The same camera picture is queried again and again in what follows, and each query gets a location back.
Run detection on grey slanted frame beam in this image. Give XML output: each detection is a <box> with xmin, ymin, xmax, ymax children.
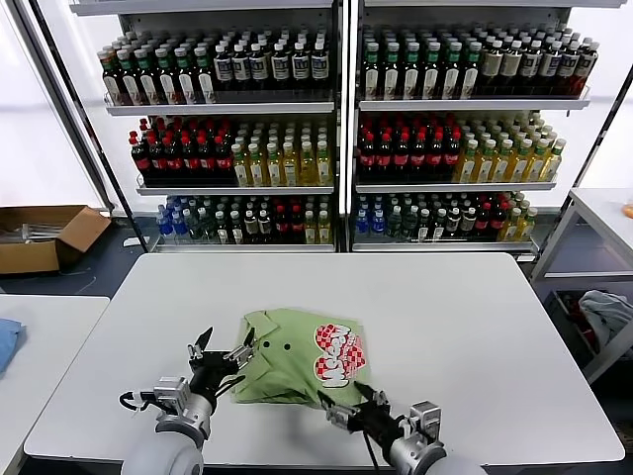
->
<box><xmin>9</xmin><ymin>0</ymin><xmax>128</xmax><ymax>219</ymax></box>

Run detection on blue folded cloth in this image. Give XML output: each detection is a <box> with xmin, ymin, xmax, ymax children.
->
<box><xmin>0</xmin><ymin>319</ymin><xmax>27</xmax><ymax>375</ymax></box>

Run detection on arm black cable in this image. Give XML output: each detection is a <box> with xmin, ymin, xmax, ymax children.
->
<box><xmin>362</xmin><ymin>428</ymin><xmax>383</xmax><ymax>470</ymax></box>
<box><xmin>117</xmin><ymin>389</ymin><xmax>160</xmax><ymax>413</ymax></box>

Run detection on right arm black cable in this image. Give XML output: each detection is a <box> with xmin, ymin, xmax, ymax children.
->
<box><xmin>362</xmin><ymin>428</ymin><xmax>383</xmax><ymax>470</ymax></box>

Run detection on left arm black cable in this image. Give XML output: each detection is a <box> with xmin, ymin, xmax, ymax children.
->
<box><xmin>117</xmin><ymin>389</ymin><xmax>160</xmax><ymax>413</ymax></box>

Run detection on dark bottle blue white label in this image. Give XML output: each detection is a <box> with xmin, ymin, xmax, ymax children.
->
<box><xmin>214</xmin><ymin>44</ymin><xmax>234</xmax><ymax>93</ymax></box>
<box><xmin>575</xmin><ymin>42</ymin><xmax>600</xmax><ymax>96</ymax></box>
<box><xmin>271</xmin><ymin>43</ymin><xmax>293</xmax><ymax>93</ymax></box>
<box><xmin>232</xmin><ymin>44</ymin><xmax>252</xmax><ymax>93</ymax></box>
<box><xmin>540</xmin><ymin>39</ymin><xmax>564</xmax><ymax>96</ymax></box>
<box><xmin>559</xmin><ymin>40</ymin><xmax>583</xmax><ymax>96</ymax></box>
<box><xmin>249</xmin><ymin>43</ymin><xmax>271</xmax><ymax>93</ymax></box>
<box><xmin>311</xmin><ymin>42</ymin><xmax>331</xmax><ymax>93</ymax></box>
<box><xmin>520</xmin><ymin>39</ymin><xmax>544</xmax><ymax>96</ymax></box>
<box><xmin>291</xmin><ymin>42</ymin><xmax>312</xmax><ymax>93</ymax></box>

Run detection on dark tea bottle green collar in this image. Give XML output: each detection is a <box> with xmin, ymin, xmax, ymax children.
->
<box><xmin>442</xmin><ymin>41</ymin><xmax>464</xmax><ymax>99</ymax></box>
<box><xmin>363</xmin><ymin>42</ymin><xmax>383</xmax><ymax>100</ymax></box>
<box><xmin>461</xmin><ymin>41</ymin><xmax>484</xmax><ymax>99</ymax></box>
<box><xmin>194</xmin><ymin>45</ymin><xmax>218</xmax><ymax>105</ymax></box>
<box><xmin>422</xmin><ymin>42</ymin><xmax>443</xmax><ymax>100</ymax></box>
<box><xmin>174</xmin><ymin>47</ymin><xmax>198</xmax><ymax>106</ymax></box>
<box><xmin>117</xmin><ymin>48</ymin><xmax>140</xmax><ymax>107</ymax></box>
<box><xmin>136</xmin><ymin>47</ymin><xmax>160</xmax><ymax>107</ymax></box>
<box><xmin>402</xmin><ymin>42</ymin><xmax>422</xmax><ymax>100</ymax></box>
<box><xmin>382</xmin><ymin>42</ymin><xmax>403</xmax><ymax>100</ymax></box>
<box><xmin>155</xmin><ymin>47</ymin><xmax>179</xmax><ymax>106</ymax></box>

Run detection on grey metal rods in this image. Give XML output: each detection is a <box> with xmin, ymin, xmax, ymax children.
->
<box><xmin>0</xmin><ymin>223</ymin><xmax>70</xmax><ymax>244</ymax></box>

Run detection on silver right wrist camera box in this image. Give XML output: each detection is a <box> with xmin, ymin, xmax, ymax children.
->
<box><xmin>407</xmin><ymin>400</ymin><xmax>444</xmax><ymax>442</ymax></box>

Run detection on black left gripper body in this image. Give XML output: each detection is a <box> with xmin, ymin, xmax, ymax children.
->
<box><xmin>188</xmin><ymin>349</ymin><xmax>244</xmax><ymax>398</ymax></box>

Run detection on black slanted pole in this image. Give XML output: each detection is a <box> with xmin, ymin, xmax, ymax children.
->
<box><xmin>29</xmin><ymin>0</ymin><xmax>152</xmax><ymax>253</ymax></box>
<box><xmin>542</xmin><ymin>64</ymin><xmax>633</xmax><ymax>251</ymax></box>

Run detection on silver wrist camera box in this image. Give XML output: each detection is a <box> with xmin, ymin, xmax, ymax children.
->
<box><xmin>407</xmin><ymin>400</ymin><xmax>444</xmax><ymax>442</ymax></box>
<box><xmin>151</xmin><ymin>375</ymin><xmax>193</xmax><ymax>416</ymax></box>

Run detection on red cloth item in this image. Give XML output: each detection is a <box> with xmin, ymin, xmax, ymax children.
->
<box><xmin>570</xmin><ymin>296</ymin><xmax>596</xmax><ymax>347</ymax></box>

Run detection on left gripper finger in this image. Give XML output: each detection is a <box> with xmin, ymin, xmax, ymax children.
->
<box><xmin>222</xmin><ymin>327</ymin><xmax>258</xmax><ymax>368</ymax></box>
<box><xmin>186</xmin><ymin>326</ymin><xmax>216</xmax><ymax>363</ymax></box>

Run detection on yellow juice bottle white cap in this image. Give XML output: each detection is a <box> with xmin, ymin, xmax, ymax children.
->
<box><xmin>542</xmin><ymin>138</ymin><xmax>568</xmax><ymax>182</ymax></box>
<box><xmin>454</xmin><ymin>139</ymin><xmax>482</xmax><ymax>183</ymax></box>
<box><xmin>249</xmin><ymin>142</ymin><xmax>269</xmax><ymax>188</ymax></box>
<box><xmin>283</xmin><ymin>142</ymin><xmax>303</xmax><ymax>188</ymax></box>
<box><xmin>300</xmin><ymin>141</ymin><xmax>319</xmax><ymax>188</ymax></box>
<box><xmin>508</xmin><ymin>139</ymin><xmax>534</xmax><ymax>183</ymax></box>
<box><xmin>492</xmin><ymin>139</ymin><xmax>516</xmax><ymax>183</ymax></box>
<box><xmin>526</xmin><ymin>138</ymin><xmax>552</xmax><ymax>182</ymax></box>
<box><xmin>266</xmin><ymin>142</ymin><xmax>286</xmax><ymax>188</ymax></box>
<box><xmin>232</xmin><ymin>142</ymin><xmax>252</xmax><ymax>188</ymax></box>
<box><xmin>316</xmin><ymin>141</ymin><xmax>335</xmax><ymax>187</ymax></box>
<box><xmin>474</xmin><ymin>139</ymin><xmax>499</xmax><ymax>183</ymax></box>

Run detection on black storage crate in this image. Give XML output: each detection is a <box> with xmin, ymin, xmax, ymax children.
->
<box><xmin>543</xmin><ymin>288</ymin><xmax>604</xmax><ymax>370</ymax></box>

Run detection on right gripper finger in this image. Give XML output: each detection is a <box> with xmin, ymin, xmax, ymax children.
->
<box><xmin>353</xmin><ymin>381</ymin><xmax>393</xmax><ymax>408</ymax></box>
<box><xmin>318</xmin><ymin>392</ymin><xmax>361</xmax><ymax>426</ymax></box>

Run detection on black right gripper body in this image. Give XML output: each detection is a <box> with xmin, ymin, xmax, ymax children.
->
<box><xmin>345</xmin><ymin>401</ymin><xmax>412</xmax><ymax>441</ymax></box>

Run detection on small cola bottle red cap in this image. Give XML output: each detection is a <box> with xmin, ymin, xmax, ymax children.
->
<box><xmin>290</xmin><ymin>205</ymin><xmax>308</xmax><ymax>244</ymax></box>
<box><xmin>275</xmin><ymin>205</ymin><xmax>293</xmax><ymax>244</ymax></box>
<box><xmin>477</xmin><ymin>202</ymin><xmax>495</xmax><ymax>239</ymax></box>
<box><xmin>491</xmin><ymin>202</ymin><xmax>509</xmax><ymax>240</ymax></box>

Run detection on green polo shirt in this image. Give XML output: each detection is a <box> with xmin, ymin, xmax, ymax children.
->
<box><xmin>227</xmin><ymin>307</ymin><xmax>371</xmax><ymax>410</ymax></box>

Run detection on dark bottle beige label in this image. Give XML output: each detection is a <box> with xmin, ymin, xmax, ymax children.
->
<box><xmin>498</xmin><ymin>39</ymin><xmax>523</xmax><ymax>96</ymax></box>
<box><xmin>480</xmin><ymin>40</ymin><xmax>503</xmax><ymax>96</ymax></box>

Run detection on grey metal shelf unit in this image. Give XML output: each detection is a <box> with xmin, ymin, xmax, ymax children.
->
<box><xmin>68</xmin><ymin>0</ymin><xmax>344</xmax><ymax>254</ymax></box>
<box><xmin>347</xmin><ymin>0</ymin><xmax>626</xmax><ymax>261</ymax></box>

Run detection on grey blue cloth pile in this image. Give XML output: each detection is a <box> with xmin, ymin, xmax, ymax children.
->
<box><xmin>578</xmin><ymin>289</ymin><xmax>633</xmax><ymax>357</ymax></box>

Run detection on brown cardboard box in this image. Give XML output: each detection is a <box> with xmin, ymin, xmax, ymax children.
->
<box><xmin>0</xmin><ymin>205</ymin><xmax>113</xmax><ymax>276</ymax></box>

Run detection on grey metal frame table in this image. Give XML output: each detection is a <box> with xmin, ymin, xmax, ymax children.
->
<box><xmin>530</xmin><ymin>186</ymin><xmax>633</xmax><ymax>382</ymax></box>

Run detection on dark tea bottle orange collar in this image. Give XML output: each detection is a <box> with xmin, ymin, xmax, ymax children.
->
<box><xmin>100</xmin><ymin>47</ymin><xmax>123</xmax><ymax>107</ymax></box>

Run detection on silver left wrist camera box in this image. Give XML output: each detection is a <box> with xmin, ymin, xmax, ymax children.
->
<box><xmin>151</xmin><ymin>375</ymin><xmax>193</xmax><ymax>416</ymax></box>

